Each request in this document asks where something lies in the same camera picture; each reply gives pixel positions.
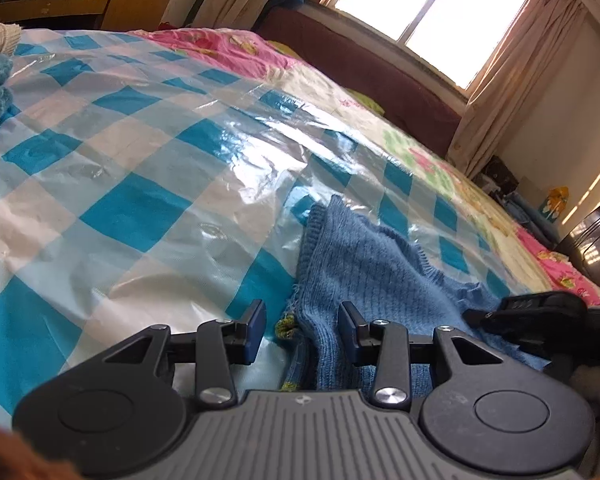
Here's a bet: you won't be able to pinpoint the green pillow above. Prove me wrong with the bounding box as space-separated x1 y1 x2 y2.
269 39 387 117

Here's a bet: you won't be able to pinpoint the yellow blue bag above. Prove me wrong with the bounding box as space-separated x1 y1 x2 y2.
540 185 571 222

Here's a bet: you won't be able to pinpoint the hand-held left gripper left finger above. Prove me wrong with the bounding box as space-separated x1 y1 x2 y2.
101 299 268 407

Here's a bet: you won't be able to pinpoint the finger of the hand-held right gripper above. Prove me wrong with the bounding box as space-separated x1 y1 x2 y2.
461 296 512 333

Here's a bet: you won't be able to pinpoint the dark wooden furniture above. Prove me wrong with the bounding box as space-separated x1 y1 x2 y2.
554 199 600 302

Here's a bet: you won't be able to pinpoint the blue white checkered plastic sheet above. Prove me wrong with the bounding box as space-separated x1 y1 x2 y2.
0 27 537 433

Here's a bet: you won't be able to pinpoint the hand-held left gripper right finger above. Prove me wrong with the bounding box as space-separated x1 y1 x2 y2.
338 301 507 409

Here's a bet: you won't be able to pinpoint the dark red headboard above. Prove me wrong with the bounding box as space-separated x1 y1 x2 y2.
251 5 464 145

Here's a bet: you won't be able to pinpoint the black bag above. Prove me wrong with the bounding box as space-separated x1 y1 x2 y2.
472 155 522 197

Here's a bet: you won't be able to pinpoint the pink floral bedsheet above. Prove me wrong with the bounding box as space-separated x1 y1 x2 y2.
125 26 600 307

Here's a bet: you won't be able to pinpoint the blue yellow striped knit sweater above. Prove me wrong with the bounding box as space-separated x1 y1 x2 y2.
275 194 552 396

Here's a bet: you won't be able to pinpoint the folded blue jeans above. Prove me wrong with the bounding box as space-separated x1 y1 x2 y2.
504 191 557 247

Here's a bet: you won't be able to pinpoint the window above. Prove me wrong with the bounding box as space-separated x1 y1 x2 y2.
311 0 537 94

